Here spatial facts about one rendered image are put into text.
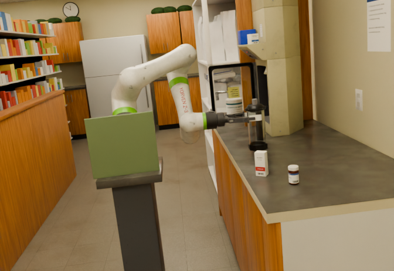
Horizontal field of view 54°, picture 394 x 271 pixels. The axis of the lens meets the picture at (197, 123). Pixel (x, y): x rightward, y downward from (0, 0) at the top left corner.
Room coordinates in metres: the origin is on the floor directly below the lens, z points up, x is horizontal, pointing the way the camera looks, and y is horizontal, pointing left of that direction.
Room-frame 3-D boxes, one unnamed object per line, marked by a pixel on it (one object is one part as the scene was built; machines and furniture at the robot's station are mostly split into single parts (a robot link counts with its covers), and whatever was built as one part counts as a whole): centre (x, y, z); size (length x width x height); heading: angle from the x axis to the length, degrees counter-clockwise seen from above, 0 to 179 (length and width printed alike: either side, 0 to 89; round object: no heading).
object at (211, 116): (2.01, -0.08, 1.15); 0.09 x 0.06 x 0.12; 3
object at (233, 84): (2.65, -0.26, 1.19); 0.30 x 0.01 x 0.40; 86
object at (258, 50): (2.49, -0.38, 1.46); 0.32 x 0.11 x 0.10; 3
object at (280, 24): (2.50, -0.57, 1.32); 0.32 x 0.25 x 0.77; 3
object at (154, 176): (1.98, 0.37, 0.92); 0.32 x 0.32 x 0.04; 3
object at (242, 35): (2.59, -0.38, 1.55); 0.10 x 0.10 x 0.09; 3
